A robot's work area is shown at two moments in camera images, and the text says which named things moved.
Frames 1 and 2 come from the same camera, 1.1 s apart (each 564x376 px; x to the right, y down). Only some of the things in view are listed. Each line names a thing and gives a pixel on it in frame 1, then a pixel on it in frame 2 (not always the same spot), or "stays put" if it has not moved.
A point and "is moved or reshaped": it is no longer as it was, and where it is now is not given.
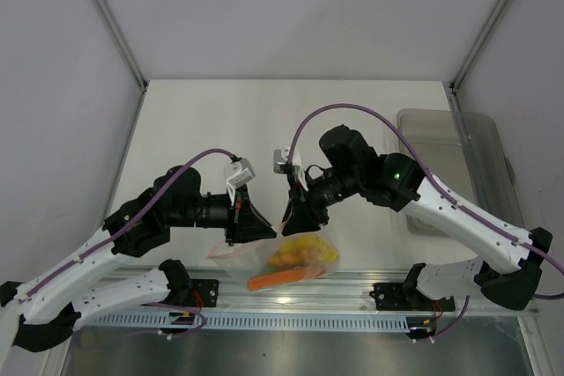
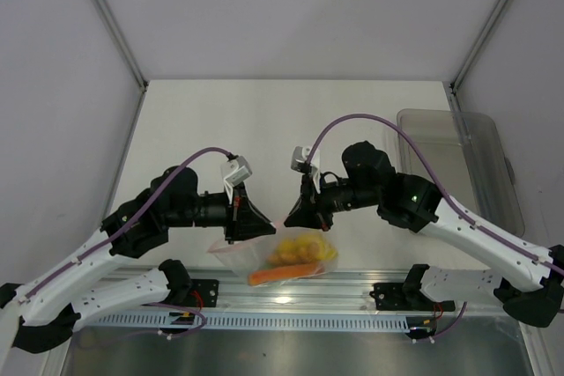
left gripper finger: (249, 224) stays put
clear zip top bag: (276, 259) stays put
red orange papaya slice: (266, 281) is moved or reshaped
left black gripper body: (211, 211) stays put
